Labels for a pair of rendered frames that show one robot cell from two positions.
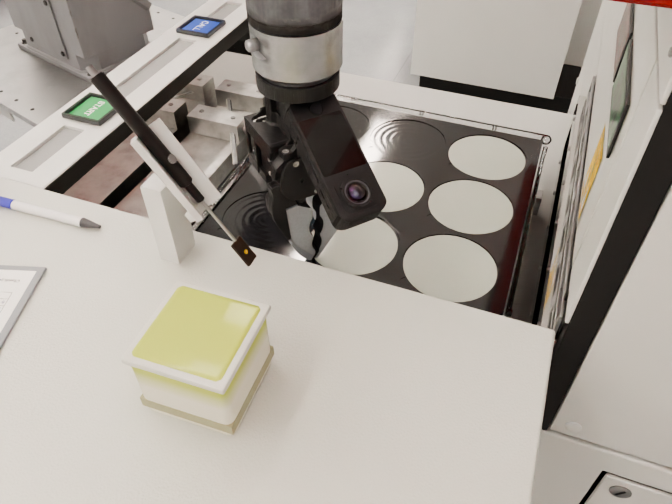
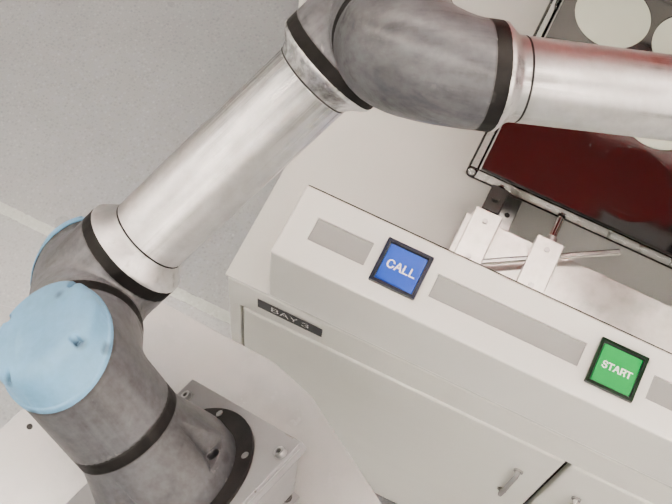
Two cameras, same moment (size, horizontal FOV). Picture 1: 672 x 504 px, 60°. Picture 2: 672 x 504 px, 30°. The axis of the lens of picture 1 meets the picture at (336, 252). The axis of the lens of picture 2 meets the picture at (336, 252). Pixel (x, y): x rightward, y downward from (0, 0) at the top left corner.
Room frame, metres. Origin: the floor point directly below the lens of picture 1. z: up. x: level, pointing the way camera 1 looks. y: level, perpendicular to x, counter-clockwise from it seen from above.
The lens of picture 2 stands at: (1.00, 0.73, 2.26)
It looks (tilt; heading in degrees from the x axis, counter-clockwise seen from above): 68 degrees down; 267
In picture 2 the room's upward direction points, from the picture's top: 9 degrees clockwise
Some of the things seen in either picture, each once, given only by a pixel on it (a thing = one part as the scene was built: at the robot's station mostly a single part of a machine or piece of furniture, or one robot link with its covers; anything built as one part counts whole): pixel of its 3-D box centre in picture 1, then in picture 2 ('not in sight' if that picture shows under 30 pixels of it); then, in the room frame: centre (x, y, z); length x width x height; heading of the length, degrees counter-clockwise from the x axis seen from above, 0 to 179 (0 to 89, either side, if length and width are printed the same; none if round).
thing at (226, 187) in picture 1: (252, 157); (609, 234); (0.64, 0.11, 0.90); 0.38 x 0.01 x 0.01; 159
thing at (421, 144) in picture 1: (383, 187); (660, 115); (0.57, -0.06, 0.90); 0.34 x 0.34 x 0.01; 69
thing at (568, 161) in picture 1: (559, 221); not in sight; (0.51, -0.26, 0.89); 0.44 x 0.02 x 0.10; 159
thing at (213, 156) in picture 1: (193, 170); (590, 308); (0.65, 0.19, 0.87); 0.36 x 0.08 x 0.03; 159
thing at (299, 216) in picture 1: (289, 220); not in sight; (0.46, 0.05, 0.95); 0.06 x 0.03 x 0.09; 29
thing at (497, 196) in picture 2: not in sight; (494, 202); (0.78, 0.08, 0.90); 0.04 x 0.02 x 0.03; 69
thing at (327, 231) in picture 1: (316, 211); not in sight; (0.47, 0.02, 0.95); 0.06 x 0.03 x 0.09; 29
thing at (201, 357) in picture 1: (205, 358); not in sight; (0.25, 0.09, 1.00); 0.07 x 0.07 x 0.07; 71
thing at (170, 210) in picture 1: (180, 200); not in sight; (0.38, 0.13, 1.03); 0.06 x 0.04 x 0.13; 69
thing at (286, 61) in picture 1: (293, 46); not in sight; (0.46, 0.03, 1.13); 0.08 x 0.08 x 0.05
